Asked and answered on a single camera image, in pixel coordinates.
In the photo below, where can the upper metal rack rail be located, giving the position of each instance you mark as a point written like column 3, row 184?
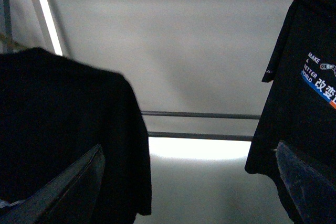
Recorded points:
column 202, row 115

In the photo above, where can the black t-shirt large print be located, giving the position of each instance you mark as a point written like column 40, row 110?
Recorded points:
column 300, row 107

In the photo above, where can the metal rack upright frame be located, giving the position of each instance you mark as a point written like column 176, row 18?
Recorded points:
column 6, row 26

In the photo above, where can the black t-shirt small logo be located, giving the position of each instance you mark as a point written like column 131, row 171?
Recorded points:
column 53, row 110

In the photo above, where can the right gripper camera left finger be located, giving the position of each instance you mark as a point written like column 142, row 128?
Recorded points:
column 68, row 198

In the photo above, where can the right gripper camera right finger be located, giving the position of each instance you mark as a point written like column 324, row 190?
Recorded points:
column 310, row 184

